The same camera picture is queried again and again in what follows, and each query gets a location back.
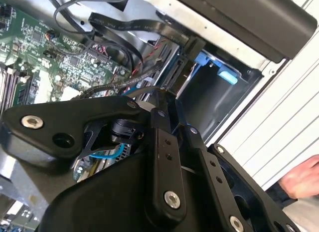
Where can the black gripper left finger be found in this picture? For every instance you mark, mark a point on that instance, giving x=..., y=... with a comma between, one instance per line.
x=45, y=139

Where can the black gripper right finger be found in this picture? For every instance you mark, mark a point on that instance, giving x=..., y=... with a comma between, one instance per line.
x=224, y=197

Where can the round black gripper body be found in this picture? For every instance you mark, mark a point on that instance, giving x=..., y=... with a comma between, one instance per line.
x=107, y=199

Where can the person's bare hand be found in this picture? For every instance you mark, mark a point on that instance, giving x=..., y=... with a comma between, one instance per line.
x=304, y=179

